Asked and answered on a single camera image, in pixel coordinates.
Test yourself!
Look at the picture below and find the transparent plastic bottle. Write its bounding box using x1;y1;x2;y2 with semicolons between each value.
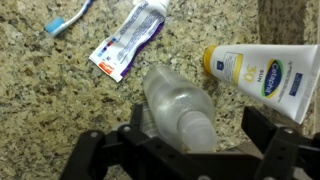
142;64;220;155

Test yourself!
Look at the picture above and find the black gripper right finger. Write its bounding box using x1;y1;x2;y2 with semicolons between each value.
241;106;320;180

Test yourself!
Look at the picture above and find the white purple toothpaste tube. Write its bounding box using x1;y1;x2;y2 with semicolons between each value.
88;0;172;84

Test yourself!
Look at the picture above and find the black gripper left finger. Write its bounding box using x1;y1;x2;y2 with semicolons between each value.
59;103;201;180

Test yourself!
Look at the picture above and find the blue white toothbrush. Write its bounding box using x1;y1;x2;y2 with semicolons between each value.
44;0;95;37

